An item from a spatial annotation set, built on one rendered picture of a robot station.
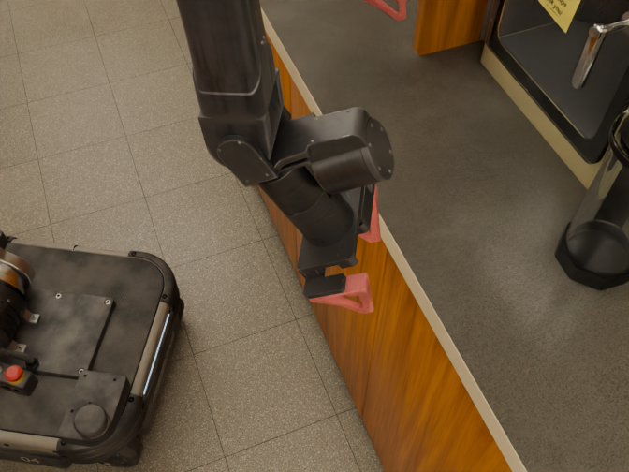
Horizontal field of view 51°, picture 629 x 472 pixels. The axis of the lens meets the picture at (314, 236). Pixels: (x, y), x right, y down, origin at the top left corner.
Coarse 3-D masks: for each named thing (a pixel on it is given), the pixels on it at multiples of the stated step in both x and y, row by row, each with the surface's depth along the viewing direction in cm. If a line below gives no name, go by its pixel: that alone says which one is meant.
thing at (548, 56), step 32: (512, 0) 97; (608, 0) 79; (512, 32) 100; (544, 32) 93; (576, 32) 86; (512, 64) 102; (544, 64) 95; (576, 64) 88; (608, 64) 82; (544, 96) 97; (576, 96) 90; (608, 96) 84; (576, 128) 92; (608, 128) 86
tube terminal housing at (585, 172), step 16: (496, 64) 108; (496, 80) 110; (512, 80) 106; (512, 96) 107; (528, 96) 103; (528, 112) 104; (544, 128) 101; (560, 144) 99; (576, 160) 96; (592, 176) 94
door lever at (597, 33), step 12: (600, 24) 76; (612, 24) 76; (624, 24) 76; (600, 36) 76; (588, 48) 78; (600, 48) 77; (588, 60) 79; (576, 72) 81; (588, 72) 80; (576, 84) 82
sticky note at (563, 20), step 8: (544, 0) 91; (552, 0) 89; (560, 0) 87; (568, 0) 86; (576, 0) 85; (552, 8) 89; (560, 8) 88; (568, 8) 86; (576, 8) 85; (552, 16) 90; (560, 16) 88; (568, 16) 87; (560, 24) 89; (568, 24) 87
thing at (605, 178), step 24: (624, 144) 70; (600, 168) 76; (624, 168) 71; (600, 192) 76; (624, 192) 73; (576, 216) 83; (600, 216) 77; (624, 216) 75; (576, 240) 83; (600, 240) 79; (624, 240) 78; (600, 264) 82; (624, 264) 82
